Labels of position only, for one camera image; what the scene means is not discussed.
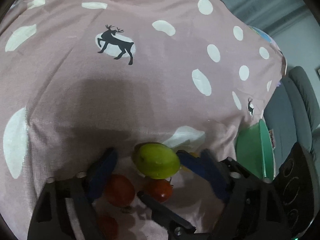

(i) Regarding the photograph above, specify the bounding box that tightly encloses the red tomato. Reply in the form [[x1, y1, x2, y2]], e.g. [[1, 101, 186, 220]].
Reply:
[[103, 174, 136, 208], [98, 214, 119, 240], [142, 179, 173, 203]]

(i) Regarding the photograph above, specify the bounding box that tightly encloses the green plastic bowl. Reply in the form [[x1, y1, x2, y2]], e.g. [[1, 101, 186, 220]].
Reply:
[[235, 119, 274, 180]]

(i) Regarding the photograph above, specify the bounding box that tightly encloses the green fruit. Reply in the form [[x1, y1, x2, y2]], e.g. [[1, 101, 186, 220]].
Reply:
[[132, 142, 181, 179]]

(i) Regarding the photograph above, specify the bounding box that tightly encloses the tan longan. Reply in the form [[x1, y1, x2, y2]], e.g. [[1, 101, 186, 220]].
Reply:
[[177, 151, 201, 173]]

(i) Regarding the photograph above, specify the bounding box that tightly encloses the grey sofa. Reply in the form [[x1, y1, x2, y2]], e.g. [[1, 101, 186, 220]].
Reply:
[[263, 65, 320, 160]]

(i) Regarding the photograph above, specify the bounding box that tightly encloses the pink polka dot cloth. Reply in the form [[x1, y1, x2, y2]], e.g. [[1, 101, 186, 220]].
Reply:
[[1, 0, 286, 239]]

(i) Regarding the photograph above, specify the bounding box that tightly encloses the grey curtain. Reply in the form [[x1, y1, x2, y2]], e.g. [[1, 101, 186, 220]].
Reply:
[[223, 0, 319, 39]]

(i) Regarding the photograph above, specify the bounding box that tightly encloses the wall picture frame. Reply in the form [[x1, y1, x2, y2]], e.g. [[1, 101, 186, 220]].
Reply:
[[316, 66, 320, 78]]

